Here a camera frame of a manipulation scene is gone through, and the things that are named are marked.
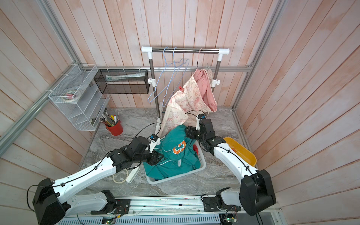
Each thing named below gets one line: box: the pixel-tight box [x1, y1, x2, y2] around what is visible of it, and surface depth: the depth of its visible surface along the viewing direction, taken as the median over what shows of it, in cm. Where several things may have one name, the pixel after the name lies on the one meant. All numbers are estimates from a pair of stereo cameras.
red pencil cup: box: [105, 119, 124, 136], surface depth 106 cm
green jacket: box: [142, 124, 202, 180], surface depth 79 cm
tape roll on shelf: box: [61, 90, 81, 102], surface depth 75 cm
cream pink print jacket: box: [158, 68, 218, 138], surface depth 81 cm
